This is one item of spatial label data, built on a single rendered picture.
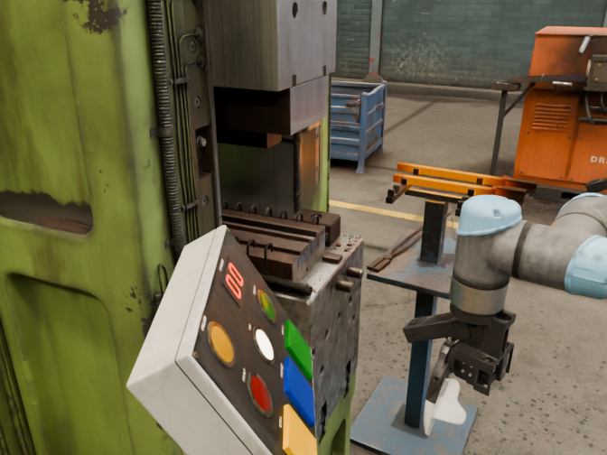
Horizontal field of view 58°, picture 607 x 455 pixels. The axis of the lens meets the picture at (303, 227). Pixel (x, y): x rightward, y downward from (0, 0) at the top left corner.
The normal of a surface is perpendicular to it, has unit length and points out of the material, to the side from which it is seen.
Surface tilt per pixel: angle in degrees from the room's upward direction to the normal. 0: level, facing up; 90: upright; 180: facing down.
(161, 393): 90
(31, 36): 89
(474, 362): 90
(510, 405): 0
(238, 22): 90
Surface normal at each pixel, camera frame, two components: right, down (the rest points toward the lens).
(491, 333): -0.68, 0.29
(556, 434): 0.00, -0.91
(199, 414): 0.02, 0.40
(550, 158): -0.46, 0.31
